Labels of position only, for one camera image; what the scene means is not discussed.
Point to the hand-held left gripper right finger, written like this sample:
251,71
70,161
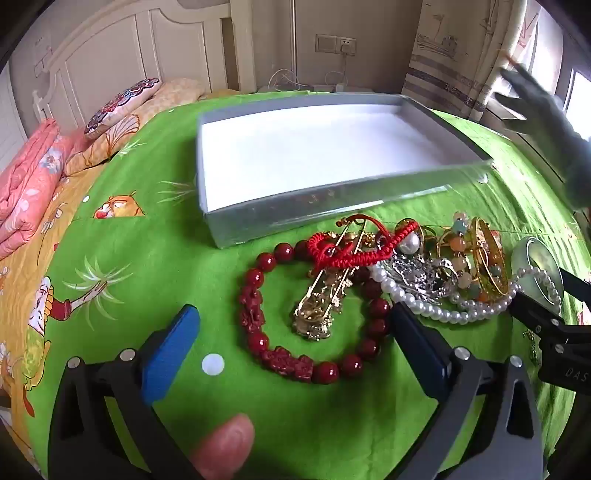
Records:
418,353

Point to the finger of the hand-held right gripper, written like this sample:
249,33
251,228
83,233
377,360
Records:
577,284
531,311

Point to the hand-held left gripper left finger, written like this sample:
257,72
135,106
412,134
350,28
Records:
170,357

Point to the pale green jade bangle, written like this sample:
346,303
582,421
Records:
538,256

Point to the silver filigree brooch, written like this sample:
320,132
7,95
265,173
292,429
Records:
422,277

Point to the grey shallow cardboard box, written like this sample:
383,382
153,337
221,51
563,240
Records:
323,152

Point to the person's left hand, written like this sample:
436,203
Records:
226,445

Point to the person's right hand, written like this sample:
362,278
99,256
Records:
549,120

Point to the gold bangle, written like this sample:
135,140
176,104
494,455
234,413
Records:
489,258

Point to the green cartoon print cloth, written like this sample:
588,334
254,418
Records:
152,258

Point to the large gold pin brooch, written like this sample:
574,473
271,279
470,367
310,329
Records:
318,314

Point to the window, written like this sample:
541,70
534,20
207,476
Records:
579,101

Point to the pink folded quilt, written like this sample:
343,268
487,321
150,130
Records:
27,184

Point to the yellow shell pattern pillow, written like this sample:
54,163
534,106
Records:
152,117

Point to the ship print curtain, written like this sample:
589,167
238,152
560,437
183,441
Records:
457,55

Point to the embroidered flower pillow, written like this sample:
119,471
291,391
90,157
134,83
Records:
122,104

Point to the white nightstand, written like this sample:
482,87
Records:
314,88

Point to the cream wooden headboard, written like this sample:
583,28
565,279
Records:
106,55

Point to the white charger plug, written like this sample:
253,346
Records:
346,47

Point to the wall socket panel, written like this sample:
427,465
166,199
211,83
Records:
328,44

